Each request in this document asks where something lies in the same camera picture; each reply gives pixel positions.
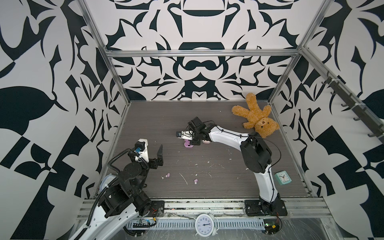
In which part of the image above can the black wall hook rack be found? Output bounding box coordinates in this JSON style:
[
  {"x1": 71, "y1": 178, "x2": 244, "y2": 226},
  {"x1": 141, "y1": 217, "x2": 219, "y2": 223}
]
[{"x1": 322, "y1": 71, "x2": 384, "y2": 144}]

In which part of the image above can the right circuit board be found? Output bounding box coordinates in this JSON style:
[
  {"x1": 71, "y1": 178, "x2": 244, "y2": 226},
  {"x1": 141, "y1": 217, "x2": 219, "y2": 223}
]
[{"x1": 262, "y1": 218, "x2": 283, "y2": 236}]

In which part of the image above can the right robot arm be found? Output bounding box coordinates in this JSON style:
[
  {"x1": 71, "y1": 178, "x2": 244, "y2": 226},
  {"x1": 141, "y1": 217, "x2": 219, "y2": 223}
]
[{"x1": 177, "y1": 117, "x2": 280, "y2": 209}]

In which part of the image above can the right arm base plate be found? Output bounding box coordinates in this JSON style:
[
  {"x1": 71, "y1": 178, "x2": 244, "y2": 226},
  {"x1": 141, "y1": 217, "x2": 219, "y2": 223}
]
[{"x1": 244, "y1": 198, "x2": 288, "y2": 217}]

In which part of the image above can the brown teddy bear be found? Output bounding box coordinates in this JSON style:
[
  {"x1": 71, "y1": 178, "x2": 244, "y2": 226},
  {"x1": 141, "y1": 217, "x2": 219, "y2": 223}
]
[{"x1": 232, "y1": 93, "x2": 280, "y2": 139}]

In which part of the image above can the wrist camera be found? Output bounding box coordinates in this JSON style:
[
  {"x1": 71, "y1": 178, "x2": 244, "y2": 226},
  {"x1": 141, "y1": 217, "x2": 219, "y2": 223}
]
[
  {"x1": 134, "y1": 139, "x2": 149, "y2": 163},
  {"x1": 176, "y1": 131, "x2": 194, "y2": 140}
]

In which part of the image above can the left circuit board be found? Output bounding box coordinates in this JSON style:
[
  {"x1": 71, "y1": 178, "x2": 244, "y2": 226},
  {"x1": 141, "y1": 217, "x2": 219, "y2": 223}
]
[{"x1": 132, "y1": 218, "x2": 157, "y2": 229}]

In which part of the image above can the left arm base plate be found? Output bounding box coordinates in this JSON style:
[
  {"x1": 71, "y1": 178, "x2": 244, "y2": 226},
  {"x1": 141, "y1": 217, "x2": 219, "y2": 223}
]
[{"x1": 148, "y1": 200, "x2": 165, "y2": 217}]

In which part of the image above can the white slotted cable duct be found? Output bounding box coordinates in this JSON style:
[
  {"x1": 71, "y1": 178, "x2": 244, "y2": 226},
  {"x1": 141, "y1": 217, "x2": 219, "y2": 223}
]
[{"x1": 126, "y1": 219, "x2": 271, "y2": 231}]

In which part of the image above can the white analog clock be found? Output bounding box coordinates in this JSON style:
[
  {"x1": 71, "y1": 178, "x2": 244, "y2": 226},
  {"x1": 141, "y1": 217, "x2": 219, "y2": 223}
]
[{"x1": 195, "y1": 213, "x2": 220, "y2": 238}]

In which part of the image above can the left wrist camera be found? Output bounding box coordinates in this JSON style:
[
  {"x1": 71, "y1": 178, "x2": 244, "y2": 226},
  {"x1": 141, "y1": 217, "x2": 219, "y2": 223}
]
[{"x1": 134, "y1": 139, "x2": 149, "y2": 163}]

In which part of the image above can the aluminium front rail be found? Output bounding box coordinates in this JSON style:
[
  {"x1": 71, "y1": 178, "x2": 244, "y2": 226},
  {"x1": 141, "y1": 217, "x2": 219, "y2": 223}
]
[{"x1": 153, "y1": 198, "x2": 333, "y2": 220}]

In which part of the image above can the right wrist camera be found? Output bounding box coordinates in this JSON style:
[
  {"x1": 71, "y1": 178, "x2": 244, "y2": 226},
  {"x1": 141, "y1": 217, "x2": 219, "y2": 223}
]
[{"x1": 176, "y1": 131, "x2": 194, "y2": 140}]

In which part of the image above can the light blue alarm clock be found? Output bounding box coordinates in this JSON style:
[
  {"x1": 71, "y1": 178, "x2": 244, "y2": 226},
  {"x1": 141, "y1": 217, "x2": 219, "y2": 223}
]
[{"x1": 99, "y1": 174, "x2": 117, "y2": 192}]

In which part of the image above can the aluminium frame back bar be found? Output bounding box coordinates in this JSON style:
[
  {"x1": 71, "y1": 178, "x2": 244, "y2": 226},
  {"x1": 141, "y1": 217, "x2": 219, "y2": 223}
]
[{"x1": 106, "y1": 49, "x2": 299, "y2": 58}]

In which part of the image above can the circuit board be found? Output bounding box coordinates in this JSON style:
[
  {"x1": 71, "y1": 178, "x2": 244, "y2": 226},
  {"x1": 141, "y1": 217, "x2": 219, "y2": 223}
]
[
  {"x1": 262, "y1": 218, "x2": 283, "y2": 236},
  {"x1": 132, "y1": 218, "x2": 157, "y2": 229}
]

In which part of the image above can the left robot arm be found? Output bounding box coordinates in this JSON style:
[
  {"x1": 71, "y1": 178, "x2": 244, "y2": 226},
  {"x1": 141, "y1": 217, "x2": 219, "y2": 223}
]
[{"x1": 70, "y1": 139, "x2": 164, "y2": 240}]

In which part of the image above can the teal small box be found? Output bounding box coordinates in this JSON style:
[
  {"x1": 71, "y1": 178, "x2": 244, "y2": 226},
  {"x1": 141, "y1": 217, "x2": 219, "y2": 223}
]
[{"x1": 275, "y1": 171, "x2": 292, "y2": 186}]

